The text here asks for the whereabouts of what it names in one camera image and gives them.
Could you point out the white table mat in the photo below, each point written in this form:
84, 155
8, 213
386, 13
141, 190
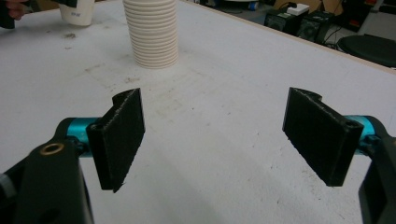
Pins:
202, 124

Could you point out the stack of white paper cups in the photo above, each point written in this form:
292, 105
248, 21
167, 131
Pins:
154, 34

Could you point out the black computer tower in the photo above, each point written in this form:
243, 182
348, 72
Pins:
316, 28
280, 21

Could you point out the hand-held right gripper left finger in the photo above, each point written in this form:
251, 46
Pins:
116, 140

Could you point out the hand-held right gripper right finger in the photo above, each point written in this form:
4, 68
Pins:
320, 137

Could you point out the black round stool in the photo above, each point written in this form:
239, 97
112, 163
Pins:
370, 49

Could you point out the small white box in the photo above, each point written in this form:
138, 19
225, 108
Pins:
298, 9

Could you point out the white disposable paper cup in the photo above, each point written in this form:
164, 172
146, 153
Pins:
77, 14

